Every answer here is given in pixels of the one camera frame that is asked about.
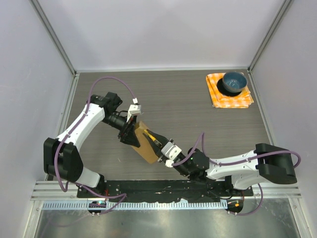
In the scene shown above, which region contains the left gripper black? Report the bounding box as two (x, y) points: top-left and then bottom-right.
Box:
(102, 113), (142, 147)

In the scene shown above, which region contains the yellow utility knife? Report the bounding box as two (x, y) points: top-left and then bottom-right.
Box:
(143, 129), (161, 147)

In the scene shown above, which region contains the brown cardboard express box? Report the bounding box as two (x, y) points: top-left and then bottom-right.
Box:
(132, 121), (159, 164)

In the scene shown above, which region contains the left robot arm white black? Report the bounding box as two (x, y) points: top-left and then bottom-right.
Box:
(44, 92), (141, 198)

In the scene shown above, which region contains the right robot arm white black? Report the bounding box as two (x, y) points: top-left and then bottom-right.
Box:
(143, 129), (301, 196)

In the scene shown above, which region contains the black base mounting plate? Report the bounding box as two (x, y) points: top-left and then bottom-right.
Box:
(77, 179), (254, 202)

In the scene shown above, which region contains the orange checkered cloth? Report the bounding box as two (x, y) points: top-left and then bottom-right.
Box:
(206, 73), (254, 109)

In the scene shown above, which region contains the blue ceramic bowl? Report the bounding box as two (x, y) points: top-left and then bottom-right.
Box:
(222, 72), (248, 93)

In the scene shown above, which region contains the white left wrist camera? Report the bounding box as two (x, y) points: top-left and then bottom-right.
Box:
(126, 98), (142, 122)

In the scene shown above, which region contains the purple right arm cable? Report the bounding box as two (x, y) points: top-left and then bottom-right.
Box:
(170, 132), (302, 216)

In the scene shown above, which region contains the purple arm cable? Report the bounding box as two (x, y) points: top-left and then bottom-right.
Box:
(170, 132), (302, 216)
(54, 76), (139, 214)

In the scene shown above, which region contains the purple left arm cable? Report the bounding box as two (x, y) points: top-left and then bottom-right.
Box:
(54, 76), (139, 214)

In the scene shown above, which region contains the white slotted cable duct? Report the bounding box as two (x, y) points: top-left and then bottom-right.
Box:
(42, 200), (227, 211)

